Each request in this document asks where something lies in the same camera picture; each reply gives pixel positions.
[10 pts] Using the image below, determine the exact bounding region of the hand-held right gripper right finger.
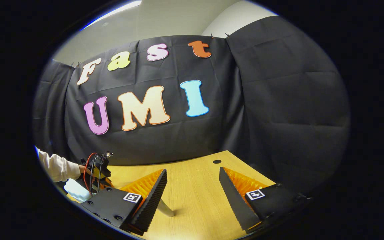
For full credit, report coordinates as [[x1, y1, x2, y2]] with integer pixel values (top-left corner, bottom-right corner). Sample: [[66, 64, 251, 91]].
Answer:
[[219, 167, 312, 234]]

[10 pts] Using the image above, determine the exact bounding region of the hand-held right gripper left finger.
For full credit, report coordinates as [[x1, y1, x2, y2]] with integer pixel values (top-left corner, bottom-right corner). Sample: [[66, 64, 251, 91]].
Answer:
[[80, 168, 168, 235]]

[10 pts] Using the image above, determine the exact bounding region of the white tube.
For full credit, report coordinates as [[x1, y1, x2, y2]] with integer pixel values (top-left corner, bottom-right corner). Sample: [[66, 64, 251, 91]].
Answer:
[[156, 198, 176, 218]]

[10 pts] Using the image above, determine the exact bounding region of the black backdrop cloth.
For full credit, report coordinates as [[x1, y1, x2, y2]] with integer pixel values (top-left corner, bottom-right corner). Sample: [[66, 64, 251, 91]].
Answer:
[[32, 15, 351, 197]]

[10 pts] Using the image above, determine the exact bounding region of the red cable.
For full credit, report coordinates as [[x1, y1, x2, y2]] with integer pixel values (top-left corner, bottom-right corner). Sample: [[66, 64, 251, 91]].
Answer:
[[83, 152, 97, 194]]

